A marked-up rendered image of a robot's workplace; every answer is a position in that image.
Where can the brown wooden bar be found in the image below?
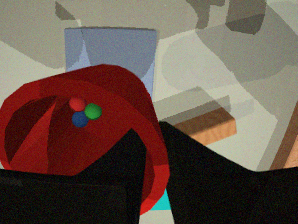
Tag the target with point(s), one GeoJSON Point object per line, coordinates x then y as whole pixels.
{"type": "Point", "coordinates": [210, 127]}

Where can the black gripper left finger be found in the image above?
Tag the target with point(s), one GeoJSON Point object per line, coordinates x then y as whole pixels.
{"type": "Point", "coordinates": [107, 192]}

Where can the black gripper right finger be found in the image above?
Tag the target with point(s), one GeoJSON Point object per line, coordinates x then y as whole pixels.
{"type": "Point", "coordinates": [205, 188]}

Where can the dark red marble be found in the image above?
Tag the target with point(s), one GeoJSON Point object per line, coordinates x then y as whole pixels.
{"type": "Point", "coordinates": [77, 105]}

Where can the blue marble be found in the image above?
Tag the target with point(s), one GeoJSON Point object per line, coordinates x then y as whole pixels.
{"type": "Point", "coordinates": [80, 120]}

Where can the green marble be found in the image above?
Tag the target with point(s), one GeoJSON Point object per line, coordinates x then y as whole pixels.
{"type": "Point", "coordinates": [93, 111]}

